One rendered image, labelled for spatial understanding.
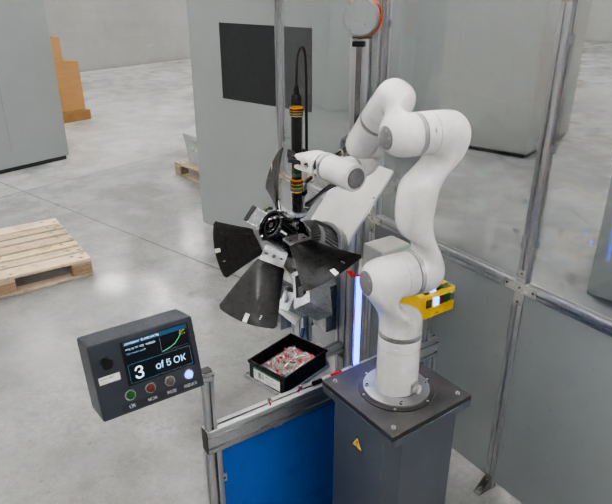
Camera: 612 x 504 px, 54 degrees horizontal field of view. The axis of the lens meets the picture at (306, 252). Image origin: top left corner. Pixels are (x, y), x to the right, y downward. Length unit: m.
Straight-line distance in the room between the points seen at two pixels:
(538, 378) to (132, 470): 1.79
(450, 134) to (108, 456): 2.26
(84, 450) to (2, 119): 5.08
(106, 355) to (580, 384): 1.61
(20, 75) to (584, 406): 6.66
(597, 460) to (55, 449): 2.33
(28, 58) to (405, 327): 6.56
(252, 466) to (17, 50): 6.29
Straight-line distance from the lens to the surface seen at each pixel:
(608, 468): 2.47
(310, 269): 1.98
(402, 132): 1.37
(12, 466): 3.21
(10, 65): 7.62
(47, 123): 7.86
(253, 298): 2.14
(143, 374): 1.54
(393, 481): 1.80
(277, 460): 2.04
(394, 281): 1.54
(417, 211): 1.48
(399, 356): 1.68
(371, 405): 1.74
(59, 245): 5.05
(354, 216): 2.32
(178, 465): 2.99
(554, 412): 2.50
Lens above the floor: 2.02
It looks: 24 degrees down
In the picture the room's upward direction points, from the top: straight up
